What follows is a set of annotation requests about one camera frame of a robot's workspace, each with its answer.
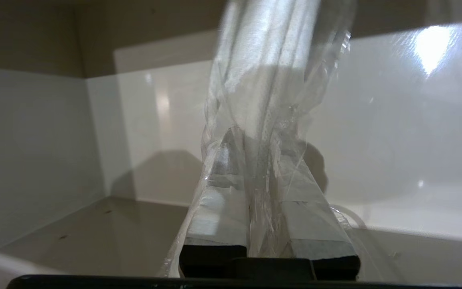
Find bagged white slippers with strap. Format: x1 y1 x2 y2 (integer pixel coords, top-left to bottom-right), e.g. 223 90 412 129
157 0 380 278

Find grey cabinet drawer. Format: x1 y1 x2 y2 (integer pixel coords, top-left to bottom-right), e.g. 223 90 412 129
0 0 462 281

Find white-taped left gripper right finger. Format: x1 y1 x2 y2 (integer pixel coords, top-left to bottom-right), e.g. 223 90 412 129
277 138 361 261

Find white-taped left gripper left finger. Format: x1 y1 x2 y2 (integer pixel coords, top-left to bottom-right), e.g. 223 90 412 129
179 128 250 259

